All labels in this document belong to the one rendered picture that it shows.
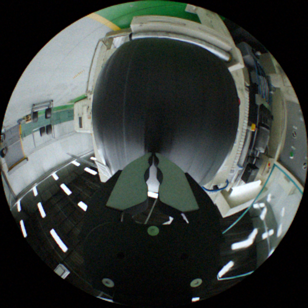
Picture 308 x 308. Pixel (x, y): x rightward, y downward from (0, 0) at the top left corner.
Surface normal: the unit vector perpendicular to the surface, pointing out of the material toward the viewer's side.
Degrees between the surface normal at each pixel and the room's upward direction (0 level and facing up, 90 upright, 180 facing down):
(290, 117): 90
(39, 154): 90
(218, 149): 83
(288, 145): 90
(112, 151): 79
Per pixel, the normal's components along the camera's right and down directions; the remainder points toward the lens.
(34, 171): 0.95, 0.18
